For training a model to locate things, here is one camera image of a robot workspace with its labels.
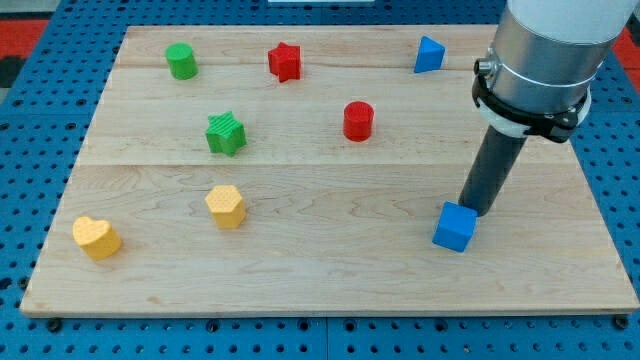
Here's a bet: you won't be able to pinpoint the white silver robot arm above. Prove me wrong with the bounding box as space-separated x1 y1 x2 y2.
472 0 638 143

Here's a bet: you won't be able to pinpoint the blue cube block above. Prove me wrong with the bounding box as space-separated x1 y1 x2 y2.
432 201 478 253

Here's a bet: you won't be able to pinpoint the red cylinder block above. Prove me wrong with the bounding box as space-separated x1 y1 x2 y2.
343 101 374 142

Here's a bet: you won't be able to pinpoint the wooden board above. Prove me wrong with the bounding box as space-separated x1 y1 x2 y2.
21 25 639 318

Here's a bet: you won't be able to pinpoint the yellow hexagon block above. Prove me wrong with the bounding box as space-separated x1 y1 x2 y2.
205 185 246 229

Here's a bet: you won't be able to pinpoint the green star block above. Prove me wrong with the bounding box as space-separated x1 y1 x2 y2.
205 111 247 157

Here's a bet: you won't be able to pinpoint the red star block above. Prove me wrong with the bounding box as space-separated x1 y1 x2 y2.
267 42 302 83

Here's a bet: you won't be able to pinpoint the blue triangle block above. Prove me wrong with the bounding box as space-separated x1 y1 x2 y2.
414 36 446 73

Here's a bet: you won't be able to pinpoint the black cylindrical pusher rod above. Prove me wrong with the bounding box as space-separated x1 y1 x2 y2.
458 126 526 217

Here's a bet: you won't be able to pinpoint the green cylinder block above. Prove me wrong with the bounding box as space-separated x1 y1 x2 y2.
165 42 198 80

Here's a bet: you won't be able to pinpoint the yellow heart block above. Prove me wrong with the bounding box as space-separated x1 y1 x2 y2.
72 216 122 261

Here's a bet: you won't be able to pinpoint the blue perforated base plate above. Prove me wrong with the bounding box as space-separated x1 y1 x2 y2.
1 0 639 359

